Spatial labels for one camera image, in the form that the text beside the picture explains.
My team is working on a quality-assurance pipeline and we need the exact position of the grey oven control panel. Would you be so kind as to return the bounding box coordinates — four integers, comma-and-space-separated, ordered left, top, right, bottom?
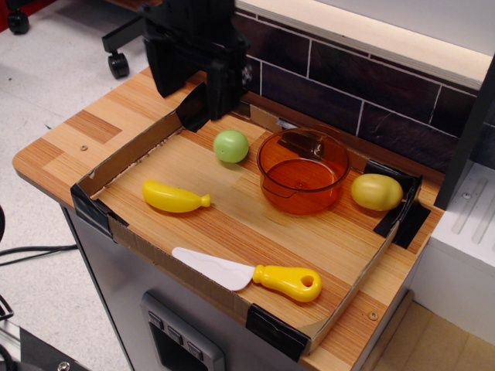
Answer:
141, 293, 226, 371

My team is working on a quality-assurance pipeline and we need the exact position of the cardboard fence with black tape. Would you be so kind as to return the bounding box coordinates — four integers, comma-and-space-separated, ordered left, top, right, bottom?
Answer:
67, 86, 439, 370

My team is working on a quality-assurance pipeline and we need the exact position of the black chair base with casters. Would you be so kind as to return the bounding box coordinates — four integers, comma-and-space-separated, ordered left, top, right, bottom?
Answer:
2, 1, 145, 79

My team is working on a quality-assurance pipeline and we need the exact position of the light wooden shelf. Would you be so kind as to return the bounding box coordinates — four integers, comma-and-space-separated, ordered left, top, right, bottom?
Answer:
237, 0, 493, 90

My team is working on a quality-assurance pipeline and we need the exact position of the yellow-green toy potato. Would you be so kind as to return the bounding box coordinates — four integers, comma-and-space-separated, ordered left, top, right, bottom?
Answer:
351, 173, 404, 211

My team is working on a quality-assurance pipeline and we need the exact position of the black vertical post right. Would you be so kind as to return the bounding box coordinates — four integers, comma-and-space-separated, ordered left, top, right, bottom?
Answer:
435, 58, 494, 209

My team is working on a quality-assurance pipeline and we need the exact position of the orange transparent plastic pot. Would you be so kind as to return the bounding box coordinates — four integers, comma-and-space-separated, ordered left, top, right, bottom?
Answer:
257, 128, 350, 215

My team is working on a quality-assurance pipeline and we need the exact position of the black floor cable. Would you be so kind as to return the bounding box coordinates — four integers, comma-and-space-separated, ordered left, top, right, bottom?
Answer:
0, 243, 78, 267

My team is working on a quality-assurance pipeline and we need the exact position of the yellow toy banana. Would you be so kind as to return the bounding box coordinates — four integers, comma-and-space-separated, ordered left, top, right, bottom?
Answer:
142, 179, 211, 213

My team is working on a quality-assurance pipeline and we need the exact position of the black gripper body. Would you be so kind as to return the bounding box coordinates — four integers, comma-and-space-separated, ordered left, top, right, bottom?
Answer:
138, 1, 250, 70

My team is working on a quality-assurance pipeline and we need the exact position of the metal frame with screw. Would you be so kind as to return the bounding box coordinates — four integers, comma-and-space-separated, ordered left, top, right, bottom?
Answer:
1, 297, 87, 371

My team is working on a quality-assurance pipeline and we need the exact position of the green toy apple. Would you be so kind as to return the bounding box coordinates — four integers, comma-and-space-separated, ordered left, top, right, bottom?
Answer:
213, 130, 249, 163

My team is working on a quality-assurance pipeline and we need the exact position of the toy knife yellow handle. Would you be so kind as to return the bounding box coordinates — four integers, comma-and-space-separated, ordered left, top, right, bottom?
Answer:
172, 247, 323, 303

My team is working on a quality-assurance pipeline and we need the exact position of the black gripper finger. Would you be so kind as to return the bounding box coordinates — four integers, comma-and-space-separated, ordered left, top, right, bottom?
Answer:
145, 39, 197, 97
207, 56, 252, 121

